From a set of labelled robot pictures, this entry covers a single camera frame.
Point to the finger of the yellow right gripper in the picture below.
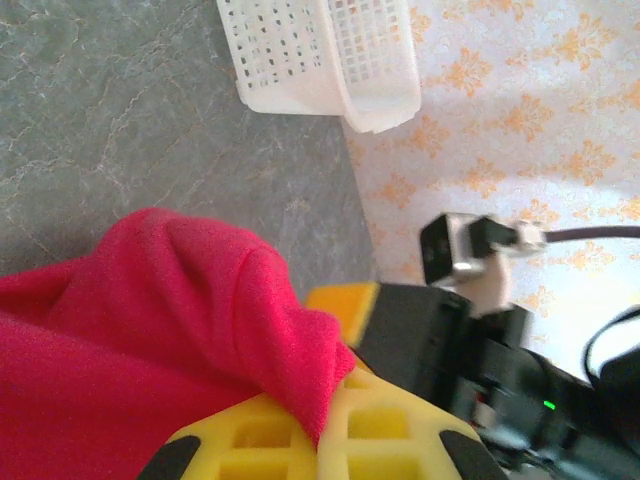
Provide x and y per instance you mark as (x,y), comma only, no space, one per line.
(340,305)

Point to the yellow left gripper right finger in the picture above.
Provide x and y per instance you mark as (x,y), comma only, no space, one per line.
(390,435)

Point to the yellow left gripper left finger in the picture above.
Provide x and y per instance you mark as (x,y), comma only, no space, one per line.
(250,440)

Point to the red t-shirt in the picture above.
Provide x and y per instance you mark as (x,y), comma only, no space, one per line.
(150,325)

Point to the white perforated plastic basket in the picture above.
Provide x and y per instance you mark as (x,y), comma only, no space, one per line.
(300,55)

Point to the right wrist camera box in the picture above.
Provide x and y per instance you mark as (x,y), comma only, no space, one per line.
(460,255)

